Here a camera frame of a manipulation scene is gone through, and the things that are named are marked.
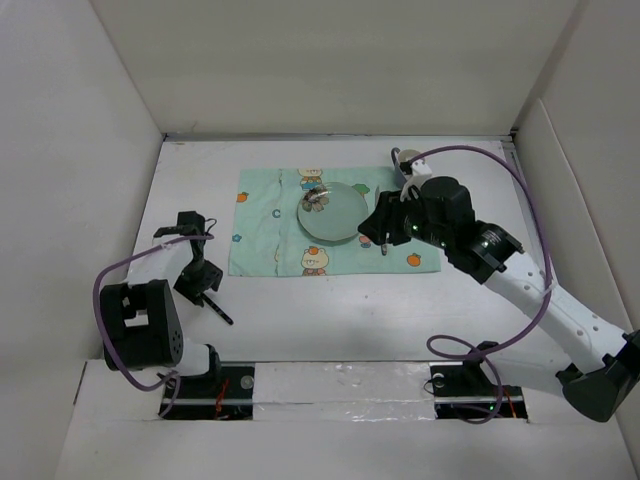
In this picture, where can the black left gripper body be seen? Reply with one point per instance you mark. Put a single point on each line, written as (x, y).
(197, 278)

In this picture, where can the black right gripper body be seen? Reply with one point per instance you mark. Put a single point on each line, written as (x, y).
(408, 220)

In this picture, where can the steel table knife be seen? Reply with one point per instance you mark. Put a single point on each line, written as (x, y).
(380, 213)

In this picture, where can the steel fork black handle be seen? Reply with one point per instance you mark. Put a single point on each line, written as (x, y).
(218, 310)

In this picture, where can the green floral plate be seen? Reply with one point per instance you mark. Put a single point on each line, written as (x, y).
(332, 212)

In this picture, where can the purple ceramic mug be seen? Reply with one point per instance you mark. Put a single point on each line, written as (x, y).
(402, 160)

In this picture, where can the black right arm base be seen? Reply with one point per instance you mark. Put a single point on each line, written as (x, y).
(463, 391)

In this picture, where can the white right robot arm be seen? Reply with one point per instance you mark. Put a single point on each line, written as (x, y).
(602, 367)

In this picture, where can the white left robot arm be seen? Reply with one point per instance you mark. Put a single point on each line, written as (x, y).
(139, 315)

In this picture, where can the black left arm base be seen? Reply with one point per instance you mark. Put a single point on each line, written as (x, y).
(228, 397)

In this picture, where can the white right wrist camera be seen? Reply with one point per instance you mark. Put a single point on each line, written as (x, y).
(421, 173)

